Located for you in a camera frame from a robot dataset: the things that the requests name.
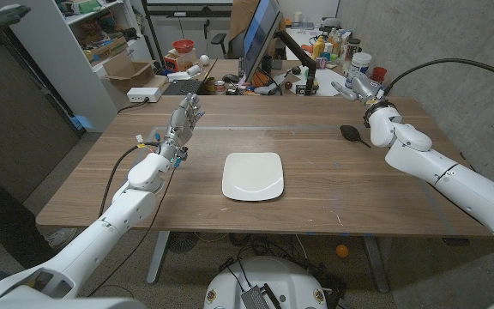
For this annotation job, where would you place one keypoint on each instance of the white paper roll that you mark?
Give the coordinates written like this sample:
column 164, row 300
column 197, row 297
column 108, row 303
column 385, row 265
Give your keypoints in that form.
column 193, row 70

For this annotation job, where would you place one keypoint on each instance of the brown jacket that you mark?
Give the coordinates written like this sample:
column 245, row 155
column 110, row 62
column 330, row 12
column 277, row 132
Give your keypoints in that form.
column 238, row 21

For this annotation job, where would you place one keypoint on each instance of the small orange ball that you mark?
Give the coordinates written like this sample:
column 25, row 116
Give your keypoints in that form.
column 342, row 250

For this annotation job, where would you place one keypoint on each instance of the white wipes canister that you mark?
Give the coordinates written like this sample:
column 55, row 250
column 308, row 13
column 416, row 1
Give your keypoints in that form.
column 360, row 62

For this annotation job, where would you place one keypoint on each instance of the small white ball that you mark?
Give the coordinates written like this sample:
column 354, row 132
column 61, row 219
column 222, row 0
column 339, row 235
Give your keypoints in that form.
column 204, row 59

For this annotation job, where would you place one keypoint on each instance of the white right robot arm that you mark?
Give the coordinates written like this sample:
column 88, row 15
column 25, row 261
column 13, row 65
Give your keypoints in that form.
column 444, row 176

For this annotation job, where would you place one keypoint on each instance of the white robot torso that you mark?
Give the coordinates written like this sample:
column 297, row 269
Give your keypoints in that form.
column 268, row 279

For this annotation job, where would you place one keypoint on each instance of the white shelf unit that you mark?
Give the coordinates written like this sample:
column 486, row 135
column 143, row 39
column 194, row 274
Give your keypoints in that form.
column 58, row 64

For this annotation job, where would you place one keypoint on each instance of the black labelled box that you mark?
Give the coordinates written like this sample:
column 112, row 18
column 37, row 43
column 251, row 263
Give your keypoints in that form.
column 306, row 90

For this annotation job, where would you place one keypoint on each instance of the open plain cardboard box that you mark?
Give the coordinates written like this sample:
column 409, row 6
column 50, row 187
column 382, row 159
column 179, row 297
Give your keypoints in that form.
column 127, row 73

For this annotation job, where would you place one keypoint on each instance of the person in dark clothes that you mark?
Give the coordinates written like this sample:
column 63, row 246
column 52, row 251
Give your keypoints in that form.
column 7, row 214

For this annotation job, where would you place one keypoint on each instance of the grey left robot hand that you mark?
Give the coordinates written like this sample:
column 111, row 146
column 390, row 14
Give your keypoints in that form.
column 180, row 126

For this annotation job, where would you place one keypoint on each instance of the red bowl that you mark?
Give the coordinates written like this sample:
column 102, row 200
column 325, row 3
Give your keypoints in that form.
column 183, row 45

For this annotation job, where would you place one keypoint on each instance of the black computer monitor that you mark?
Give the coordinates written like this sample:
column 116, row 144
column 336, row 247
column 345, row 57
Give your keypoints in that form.
column 260, row 34

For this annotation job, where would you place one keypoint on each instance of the white power box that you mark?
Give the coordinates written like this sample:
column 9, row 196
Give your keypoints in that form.
column 143, row 94

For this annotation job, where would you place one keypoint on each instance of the black office chair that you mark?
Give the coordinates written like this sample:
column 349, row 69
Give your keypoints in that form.
column 219, row 39

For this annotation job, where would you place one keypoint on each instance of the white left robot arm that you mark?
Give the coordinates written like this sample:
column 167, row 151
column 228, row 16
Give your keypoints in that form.
column 101, row 240

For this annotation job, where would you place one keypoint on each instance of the black computer mouse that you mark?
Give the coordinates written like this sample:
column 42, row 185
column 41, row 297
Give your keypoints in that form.
column 230, row 78

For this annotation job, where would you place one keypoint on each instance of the white square paper plate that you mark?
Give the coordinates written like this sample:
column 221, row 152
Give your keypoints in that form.
column 253, row 176

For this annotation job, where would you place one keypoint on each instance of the yellow mustard bottle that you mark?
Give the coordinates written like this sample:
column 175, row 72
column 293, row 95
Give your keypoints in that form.
column 318, row 48

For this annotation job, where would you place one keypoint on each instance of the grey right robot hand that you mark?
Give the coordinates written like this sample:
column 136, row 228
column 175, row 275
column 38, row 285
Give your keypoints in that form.
column 365, row 88

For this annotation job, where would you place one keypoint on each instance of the printed cardboard box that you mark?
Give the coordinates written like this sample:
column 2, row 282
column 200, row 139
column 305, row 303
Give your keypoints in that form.
column 105, row 50

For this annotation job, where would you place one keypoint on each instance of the black keyboard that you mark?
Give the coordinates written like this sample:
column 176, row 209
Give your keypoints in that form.
column 182, row 87

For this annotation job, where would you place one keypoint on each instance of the drink can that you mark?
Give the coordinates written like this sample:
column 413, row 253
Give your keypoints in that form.
column 220, row 87

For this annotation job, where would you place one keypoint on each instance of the grey table leg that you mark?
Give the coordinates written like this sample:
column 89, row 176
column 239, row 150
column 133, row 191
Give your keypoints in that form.
column 158, row 257
column 375, row 264

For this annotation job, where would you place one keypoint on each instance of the orange basketball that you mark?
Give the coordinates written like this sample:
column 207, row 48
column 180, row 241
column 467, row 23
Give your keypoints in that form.
column 260, row 78

